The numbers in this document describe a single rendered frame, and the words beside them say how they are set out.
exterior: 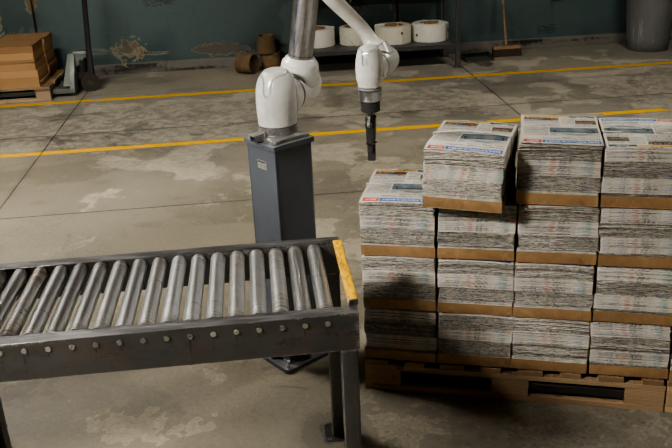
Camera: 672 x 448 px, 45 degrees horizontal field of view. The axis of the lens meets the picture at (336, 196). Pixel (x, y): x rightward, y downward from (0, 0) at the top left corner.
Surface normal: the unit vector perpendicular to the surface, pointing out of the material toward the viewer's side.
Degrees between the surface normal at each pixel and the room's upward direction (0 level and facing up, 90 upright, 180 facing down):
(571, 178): 90
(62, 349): 90
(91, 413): 0
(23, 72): 90
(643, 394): 90
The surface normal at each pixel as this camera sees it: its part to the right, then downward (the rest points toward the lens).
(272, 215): -0.75, 0.26
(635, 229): -0.19, 0.36
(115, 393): -0.04, -0.93
